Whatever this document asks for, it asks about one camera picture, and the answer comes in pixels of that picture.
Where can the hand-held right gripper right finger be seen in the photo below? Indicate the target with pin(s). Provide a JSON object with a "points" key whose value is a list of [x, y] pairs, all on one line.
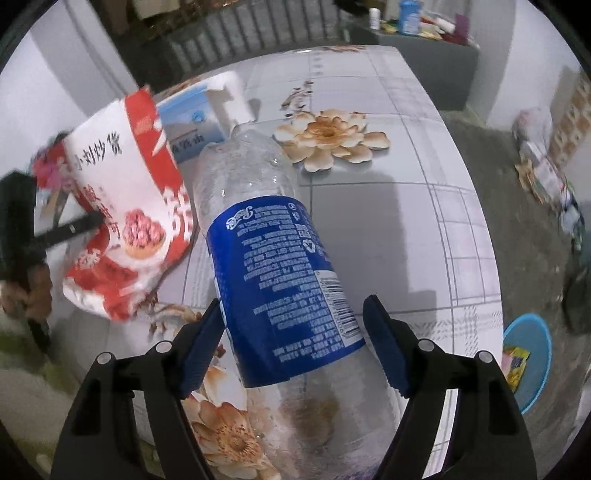
{"points": [[388, 346]]}

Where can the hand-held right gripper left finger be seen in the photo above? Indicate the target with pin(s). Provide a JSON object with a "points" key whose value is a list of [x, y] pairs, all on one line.
{"points": [[203, 346]]}

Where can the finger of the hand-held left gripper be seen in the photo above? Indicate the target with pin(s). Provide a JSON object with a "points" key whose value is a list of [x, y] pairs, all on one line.
{"points": [[69, 229]]}

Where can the red and white snack bag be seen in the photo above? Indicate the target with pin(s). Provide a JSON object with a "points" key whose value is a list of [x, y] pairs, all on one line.
{"points": [[134, 184]]}

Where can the clear bottle with blue label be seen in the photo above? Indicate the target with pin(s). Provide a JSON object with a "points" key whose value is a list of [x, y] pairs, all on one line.
{"points": [[277, 258]]}

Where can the yellow snack packet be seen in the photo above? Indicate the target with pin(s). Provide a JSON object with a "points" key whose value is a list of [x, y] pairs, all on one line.
{"points": [[517, 364]]}

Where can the blue plastic basin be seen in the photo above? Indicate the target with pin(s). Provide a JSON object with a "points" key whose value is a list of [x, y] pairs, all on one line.
{"points": [[535, 364]]}

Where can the blue white tissue pack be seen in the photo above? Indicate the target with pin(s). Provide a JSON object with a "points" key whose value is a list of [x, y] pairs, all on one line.
{"points": [[189, 115]]}

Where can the person's left hand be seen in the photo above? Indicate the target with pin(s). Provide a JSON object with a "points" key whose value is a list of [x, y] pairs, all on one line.
{"points": [[27, 295]]}

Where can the pink red plastic bag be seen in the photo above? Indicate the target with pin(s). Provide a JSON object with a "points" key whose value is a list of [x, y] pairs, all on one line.
{"points": [[46, 166]]}

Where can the pile of printed papers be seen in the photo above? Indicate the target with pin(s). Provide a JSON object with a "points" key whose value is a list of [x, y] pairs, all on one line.
{"points": [[542, 173]]}

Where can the metal balcony railing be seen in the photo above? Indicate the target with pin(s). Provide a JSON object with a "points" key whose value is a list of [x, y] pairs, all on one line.
{"points": [[240, 27]]}

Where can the white floor plastic bag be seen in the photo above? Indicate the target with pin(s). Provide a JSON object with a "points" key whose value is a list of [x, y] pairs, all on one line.
{"points": [[533, 124]]}

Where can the grey cabinet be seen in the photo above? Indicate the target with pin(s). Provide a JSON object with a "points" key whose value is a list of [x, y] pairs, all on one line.
{"points": [[425, 69]]}

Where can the tile pattern box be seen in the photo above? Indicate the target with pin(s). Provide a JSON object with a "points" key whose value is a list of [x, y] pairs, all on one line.
{"points": [[575, 120]]}

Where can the yellow food packets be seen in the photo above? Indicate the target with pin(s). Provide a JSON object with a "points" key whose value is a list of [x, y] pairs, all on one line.
{"points": [[429, 33]]}

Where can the maroon box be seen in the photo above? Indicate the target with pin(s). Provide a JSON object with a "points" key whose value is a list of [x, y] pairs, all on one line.
{"points": [[461, 27]]}

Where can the white tube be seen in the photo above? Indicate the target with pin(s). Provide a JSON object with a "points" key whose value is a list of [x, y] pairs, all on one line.
{"points": [[444, 23]]}

